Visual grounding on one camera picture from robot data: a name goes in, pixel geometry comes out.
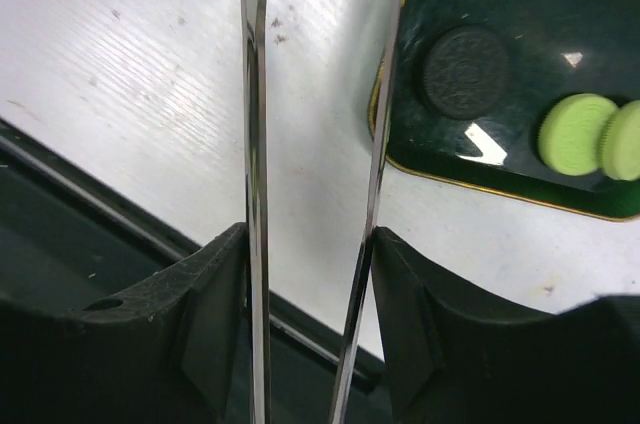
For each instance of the dark chocolate macaron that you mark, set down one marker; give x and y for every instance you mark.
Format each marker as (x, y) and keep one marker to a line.
(465, 72)

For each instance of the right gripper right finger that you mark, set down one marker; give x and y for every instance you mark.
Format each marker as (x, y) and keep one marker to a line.
(456, 353)

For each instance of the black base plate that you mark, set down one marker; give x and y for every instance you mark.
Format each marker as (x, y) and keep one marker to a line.
(67, 242)

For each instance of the metal tongs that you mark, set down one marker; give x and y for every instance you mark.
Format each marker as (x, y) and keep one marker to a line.
(253, 29)

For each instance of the dark green serving tray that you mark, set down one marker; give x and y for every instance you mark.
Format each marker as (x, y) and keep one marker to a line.
(557, 48)

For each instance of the green macaron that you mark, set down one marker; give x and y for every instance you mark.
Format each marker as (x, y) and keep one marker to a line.
(569, 136)
(619, 144)

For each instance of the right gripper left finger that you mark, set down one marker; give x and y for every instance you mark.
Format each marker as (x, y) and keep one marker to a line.
(160, 351)

